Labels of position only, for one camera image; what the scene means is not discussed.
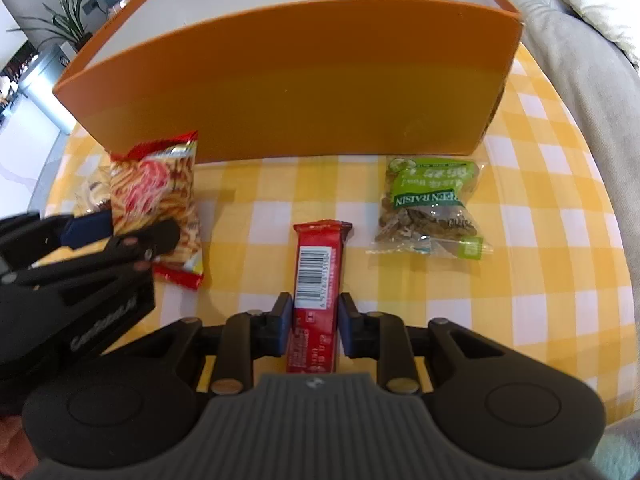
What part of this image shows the red chocolate bar wrapper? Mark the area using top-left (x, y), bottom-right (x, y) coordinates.
top-left (286, 220), bottom-right (352, 374)

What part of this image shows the green potted plant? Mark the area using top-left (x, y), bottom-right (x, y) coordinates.
top-left (3, 0), bottom-right (106, 52)

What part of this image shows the clear dried fruit snack bag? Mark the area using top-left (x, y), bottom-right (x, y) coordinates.
top-left (74, 166), bottom-right (111, 216)

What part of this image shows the beige sofa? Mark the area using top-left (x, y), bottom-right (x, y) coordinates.
top-left (470, 0), bottom-right (640, 241)

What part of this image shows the orange cardboard box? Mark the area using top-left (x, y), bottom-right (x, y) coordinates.
top-left (54, 0), bottom-right (523, 162)

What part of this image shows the red fries snack bag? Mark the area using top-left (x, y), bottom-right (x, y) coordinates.
top-left (110, 131), bottom-right (204, 289)

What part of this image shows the green raisin bag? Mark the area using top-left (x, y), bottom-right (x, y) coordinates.
top-left (372, 155), bottom-right (492, 261)

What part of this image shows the silver trash can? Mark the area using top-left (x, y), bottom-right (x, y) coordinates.
top-left (18, 44), bottom-right (77, 134)

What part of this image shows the yellow checkered tablecloth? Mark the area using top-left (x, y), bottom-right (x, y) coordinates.
top-left (43, 41), bottom-right (637, 426)

